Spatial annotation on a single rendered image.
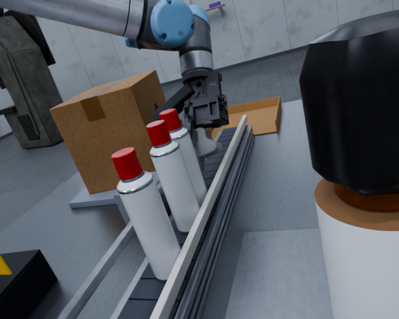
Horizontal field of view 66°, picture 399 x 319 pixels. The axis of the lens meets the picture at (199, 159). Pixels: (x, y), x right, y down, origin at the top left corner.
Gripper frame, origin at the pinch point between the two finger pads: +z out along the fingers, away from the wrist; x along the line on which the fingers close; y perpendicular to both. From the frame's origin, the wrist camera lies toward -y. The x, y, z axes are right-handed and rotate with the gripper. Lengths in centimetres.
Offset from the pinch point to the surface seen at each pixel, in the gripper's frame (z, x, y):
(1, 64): -244, 294, -458
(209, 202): 8.0, -9.5, 5.2
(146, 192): 5.1, -28.0, 3.4
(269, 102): -28, 64, 9
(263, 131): -12.3, 41.2, 8.7
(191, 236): 12.6, -18.1, 4.8
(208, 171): 1.1, 8.8, -0.8
